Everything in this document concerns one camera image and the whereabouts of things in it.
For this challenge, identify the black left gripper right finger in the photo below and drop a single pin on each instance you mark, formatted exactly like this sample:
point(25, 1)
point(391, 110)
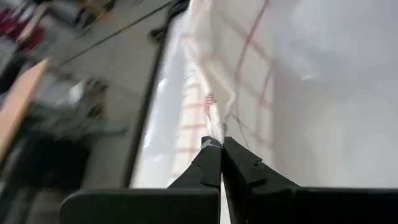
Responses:
point(311, 207)

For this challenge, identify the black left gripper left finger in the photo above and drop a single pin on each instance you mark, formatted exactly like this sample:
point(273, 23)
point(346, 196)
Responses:
point(140, 207)

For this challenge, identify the white red-checked towel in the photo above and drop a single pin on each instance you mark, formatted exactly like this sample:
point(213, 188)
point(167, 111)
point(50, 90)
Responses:
point(217, 77)

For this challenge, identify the wooden table side board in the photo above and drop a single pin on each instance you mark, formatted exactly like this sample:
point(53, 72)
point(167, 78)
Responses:
point(18, 102)

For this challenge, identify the black table frame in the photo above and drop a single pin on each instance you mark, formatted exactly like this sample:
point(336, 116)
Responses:
point(146, 99)

